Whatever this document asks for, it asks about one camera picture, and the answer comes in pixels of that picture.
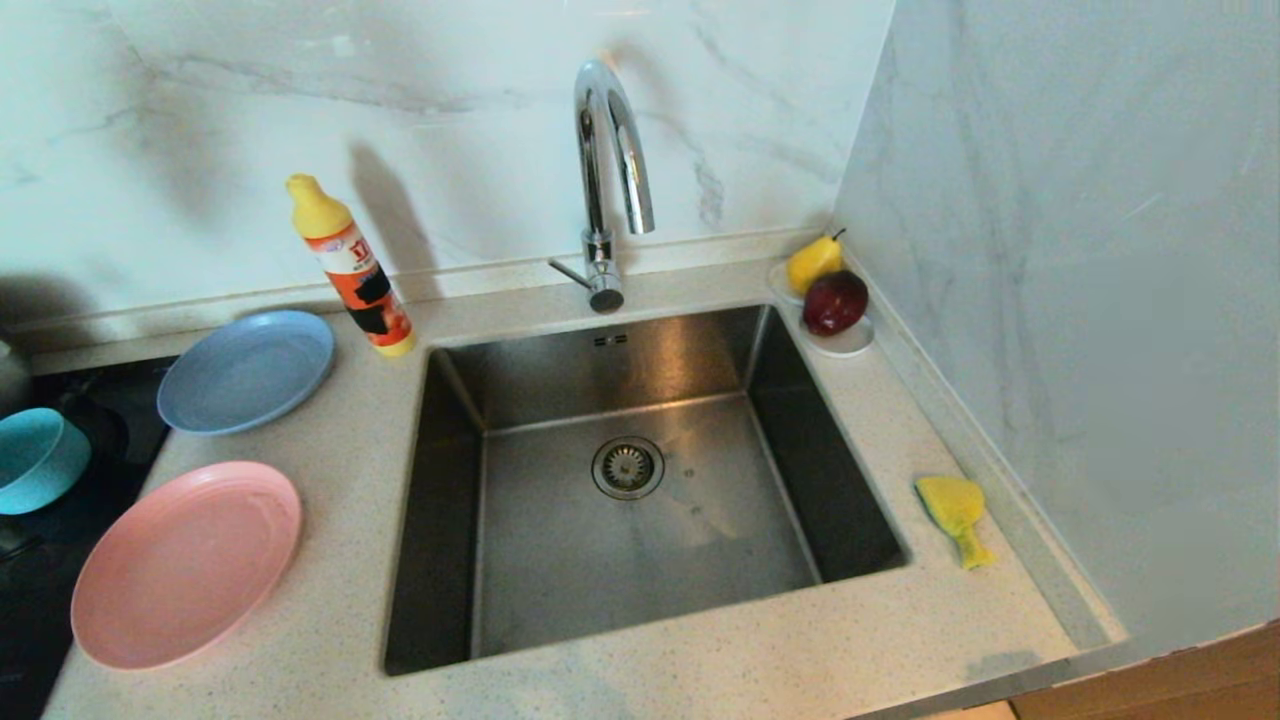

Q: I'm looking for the yellow pear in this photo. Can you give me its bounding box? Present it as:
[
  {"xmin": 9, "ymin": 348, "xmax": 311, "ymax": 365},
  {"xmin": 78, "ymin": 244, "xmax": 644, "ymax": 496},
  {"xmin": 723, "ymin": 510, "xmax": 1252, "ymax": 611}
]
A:
[{"xmin": 787, "ymin": 228, "xmax": 848, "ymax": 297}]

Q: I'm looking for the dark red apple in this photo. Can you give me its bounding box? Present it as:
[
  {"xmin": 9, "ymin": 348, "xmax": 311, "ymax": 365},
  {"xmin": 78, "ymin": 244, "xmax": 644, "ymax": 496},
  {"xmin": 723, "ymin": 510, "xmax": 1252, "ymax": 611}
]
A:
[{"xmin": 802, "ymin": 269, "xmax": 871, "ymax": 337}]

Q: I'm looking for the teal ceramic bowl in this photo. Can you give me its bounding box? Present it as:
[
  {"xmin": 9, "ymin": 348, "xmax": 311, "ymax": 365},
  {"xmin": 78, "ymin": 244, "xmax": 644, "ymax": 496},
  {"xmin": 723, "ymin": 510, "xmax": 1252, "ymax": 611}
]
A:
[{"xmin": 0, "ymin": 407, "xmax": 93, "ymax": 516}]

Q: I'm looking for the wooden cabinet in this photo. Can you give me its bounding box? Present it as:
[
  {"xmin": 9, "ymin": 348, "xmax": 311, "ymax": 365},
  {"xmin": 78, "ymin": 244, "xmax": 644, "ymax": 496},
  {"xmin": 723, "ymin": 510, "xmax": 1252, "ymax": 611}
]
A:
[{"xmin": 1010, "ymin": 620, "xmax": 1280, "ymax": 720}]

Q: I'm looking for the yellow orange dish soap bottle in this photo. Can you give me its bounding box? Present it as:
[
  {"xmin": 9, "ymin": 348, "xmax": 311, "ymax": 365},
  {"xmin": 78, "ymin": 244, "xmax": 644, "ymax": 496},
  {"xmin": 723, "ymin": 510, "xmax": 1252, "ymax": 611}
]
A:
[{"xmin": 286, "ymin": 173, "xmax": 417, "ymax": 357}]

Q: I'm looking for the chrome faucet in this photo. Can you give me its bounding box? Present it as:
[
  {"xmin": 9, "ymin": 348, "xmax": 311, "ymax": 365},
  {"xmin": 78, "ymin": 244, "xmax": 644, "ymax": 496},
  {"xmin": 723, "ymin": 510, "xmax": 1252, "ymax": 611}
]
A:
[{"xmin": 547, "ymin": 58, "xmax": 656, "ymax": 315}]

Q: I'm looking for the metal sink drain strainer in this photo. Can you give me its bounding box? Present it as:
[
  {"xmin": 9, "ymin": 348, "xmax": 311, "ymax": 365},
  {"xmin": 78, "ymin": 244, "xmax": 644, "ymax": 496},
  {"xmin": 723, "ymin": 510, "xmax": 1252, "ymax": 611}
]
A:
[{"xmin": 591, "ymin": 435, "xmax": 666, "ymax": 501}]

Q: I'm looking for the pink plastic plate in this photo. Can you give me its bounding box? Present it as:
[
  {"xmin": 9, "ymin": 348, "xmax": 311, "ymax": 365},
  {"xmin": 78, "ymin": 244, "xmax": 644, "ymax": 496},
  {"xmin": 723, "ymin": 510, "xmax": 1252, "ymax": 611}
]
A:
[{"xmin": 71, "ymin": 460, "xmax": 303, "ymax": 671}]

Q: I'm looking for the stainless steel sink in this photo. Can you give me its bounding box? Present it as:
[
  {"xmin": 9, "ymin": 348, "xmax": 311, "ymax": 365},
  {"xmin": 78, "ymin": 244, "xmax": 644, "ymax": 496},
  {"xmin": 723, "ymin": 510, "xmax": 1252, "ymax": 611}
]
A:
[{"xmin": 382, "ymin": 305, "xmax": 911, "ymax": 676}]

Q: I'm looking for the yellow fish-shaped sponge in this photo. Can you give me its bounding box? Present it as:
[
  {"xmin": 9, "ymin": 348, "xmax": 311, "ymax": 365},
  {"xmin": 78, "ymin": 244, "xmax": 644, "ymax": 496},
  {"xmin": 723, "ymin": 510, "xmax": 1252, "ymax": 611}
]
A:
[{"xmin": 915, "ymin": 475, "xmax": 998, "ymax": 571}]

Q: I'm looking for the blue plastic plate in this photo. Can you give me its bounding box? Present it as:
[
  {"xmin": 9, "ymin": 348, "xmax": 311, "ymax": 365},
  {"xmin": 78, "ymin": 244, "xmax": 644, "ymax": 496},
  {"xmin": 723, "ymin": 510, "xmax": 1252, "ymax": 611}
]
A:
[{"xmin": 157, "ymin": 309, "xmax": 336, "ymax": 436}]

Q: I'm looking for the black induction cooktop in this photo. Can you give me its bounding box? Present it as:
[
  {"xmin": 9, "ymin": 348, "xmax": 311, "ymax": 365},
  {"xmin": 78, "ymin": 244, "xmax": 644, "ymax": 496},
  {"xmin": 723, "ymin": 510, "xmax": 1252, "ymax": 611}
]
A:
[{"xmin": 0, "ymin": 355, "xmax": 181, "ymax": 720}]

